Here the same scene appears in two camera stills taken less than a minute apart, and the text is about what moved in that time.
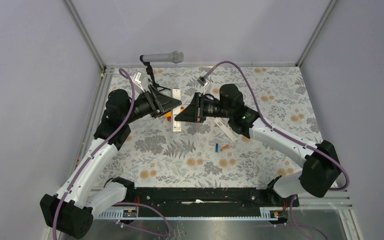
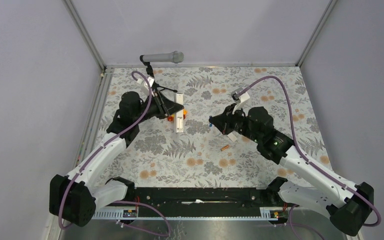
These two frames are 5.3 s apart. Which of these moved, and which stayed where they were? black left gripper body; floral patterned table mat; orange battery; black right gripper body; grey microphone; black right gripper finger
Moved: black right gripper finger; black right gripper body
Stayed: black left gripper body; grey microphone; orange battery; floral patterned table mat
